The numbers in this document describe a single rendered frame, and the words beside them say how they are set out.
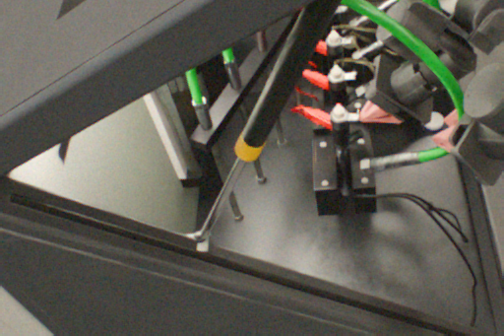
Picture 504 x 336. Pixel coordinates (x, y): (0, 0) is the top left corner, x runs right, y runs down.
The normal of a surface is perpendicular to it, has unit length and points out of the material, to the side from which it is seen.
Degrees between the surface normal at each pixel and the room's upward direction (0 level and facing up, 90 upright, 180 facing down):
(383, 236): 0
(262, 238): 0
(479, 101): 50
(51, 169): 90
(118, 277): 90
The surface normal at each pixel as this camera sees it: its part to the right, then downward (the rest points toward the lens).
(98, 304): 0.03, 0.77
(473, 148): 0.44, -0.01
